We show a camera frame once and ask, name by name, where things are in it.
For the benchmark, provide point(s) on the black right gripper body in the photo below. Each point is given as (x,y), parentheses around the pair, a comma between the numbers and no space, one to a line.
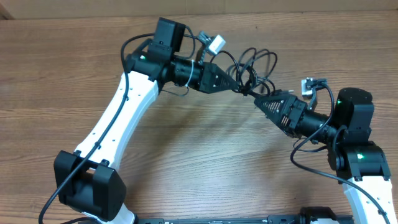
(294,128)

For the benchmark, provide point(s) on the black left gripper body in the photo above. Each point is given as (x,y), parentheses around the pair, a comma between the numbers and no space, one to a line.
(204,74)

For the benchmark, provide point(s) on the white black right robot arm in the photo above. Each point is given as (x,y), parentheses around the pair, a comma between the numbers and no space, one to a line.
(342,125)

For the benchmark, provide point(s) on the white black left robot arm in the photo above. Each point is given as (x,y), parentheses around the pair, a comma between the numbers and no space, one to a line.
(87,179)

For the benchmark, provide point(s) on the brown cardboard backboard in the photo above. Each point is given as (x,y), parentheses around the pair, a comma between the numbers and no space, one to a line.
(60,9)

